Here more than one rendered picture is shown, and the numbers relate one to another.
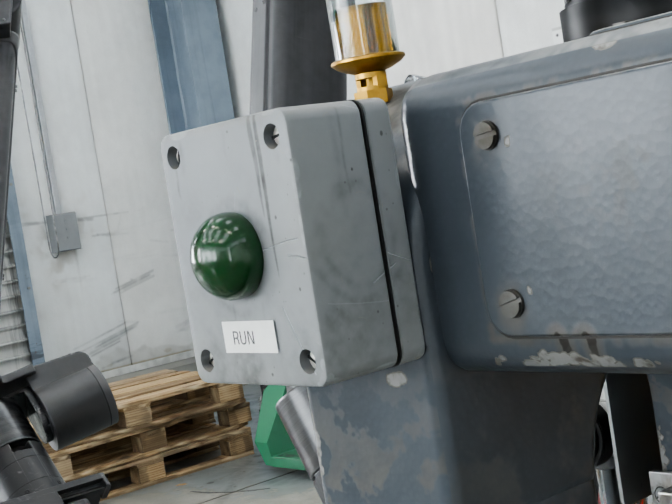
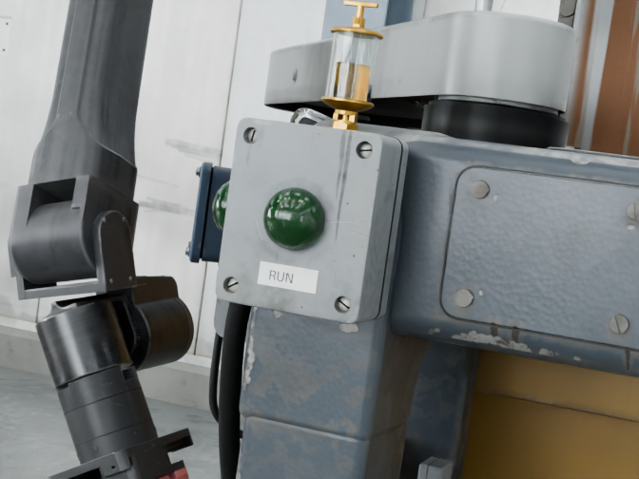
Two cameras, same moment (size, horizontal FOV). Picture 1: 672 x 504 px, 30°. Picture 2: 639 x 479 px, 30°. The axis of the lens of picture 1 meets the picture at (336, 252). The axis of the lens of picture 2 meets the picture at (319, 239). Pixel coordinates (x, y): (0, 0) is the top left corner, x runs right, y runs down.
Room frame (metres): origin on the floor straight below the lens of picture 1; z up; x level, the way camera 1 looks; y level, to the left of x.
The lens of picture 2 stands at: (-0.07, 0.31, 1.31)
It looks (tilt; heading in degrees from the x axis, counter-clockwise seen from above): 3 degrees down; 330
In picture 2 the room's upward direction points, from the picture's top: 8 degrees clockwise
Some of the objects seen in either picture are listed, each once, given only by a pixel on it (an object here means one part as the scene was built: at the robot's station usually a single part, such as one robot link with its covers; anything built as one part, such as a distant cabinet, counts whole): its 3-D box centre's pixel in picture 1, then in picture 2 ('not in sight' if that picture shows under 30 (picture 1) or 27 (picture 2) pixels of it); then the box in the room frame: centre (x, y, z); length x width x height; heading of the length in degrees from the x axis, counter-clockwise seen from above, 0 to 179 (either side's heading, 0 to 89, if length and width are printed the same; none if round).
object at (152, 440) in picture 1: (111, 435); not in sight; (6.40, 1.29, 0.22); 1.21 x 0.84 x 0.14; 130
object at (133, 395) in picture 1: (102, 410); not in sight; (6.36, 1.31, 0.36); 1.20 x 0.82 x 0.14; 125
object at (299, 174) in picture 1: (289, 244); (313, 220); (0.44, 0.02, 1.28); 0.08 x 0.05 x 0.09; 40
